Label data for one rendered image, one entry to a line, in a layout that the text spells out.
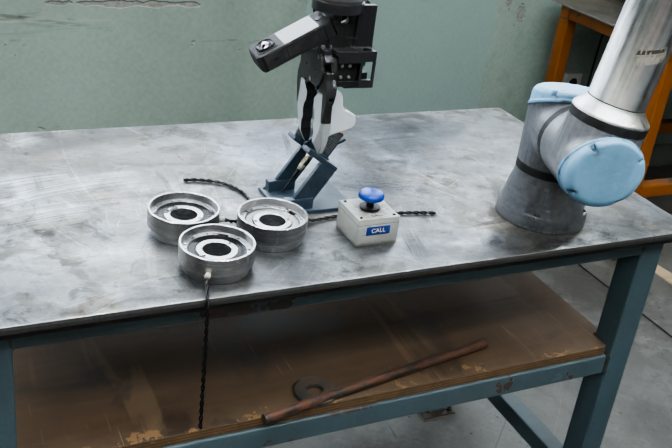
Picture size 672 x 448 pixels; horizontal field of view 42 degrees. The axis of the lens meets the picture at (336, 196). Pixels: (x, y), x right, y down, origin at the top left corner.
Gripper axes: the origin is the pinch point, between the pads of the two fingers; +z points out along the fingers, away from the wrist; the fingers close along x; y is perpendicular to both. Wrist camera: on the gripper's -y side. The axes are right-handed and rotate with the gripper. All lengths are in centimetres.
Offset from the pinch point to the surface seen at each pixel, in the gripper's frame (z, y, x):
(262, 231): 12.7, -7.0, -2.7
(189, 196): 12.9, -13.8, 10.4
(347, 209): 12.0, 7.7, -0.2
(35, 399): 41, -38, 5
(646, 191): 71, 179, 96
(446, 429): 96, 63, 33
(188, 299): 16.3, -20.4, -11.8
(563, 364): 43, 51, -9
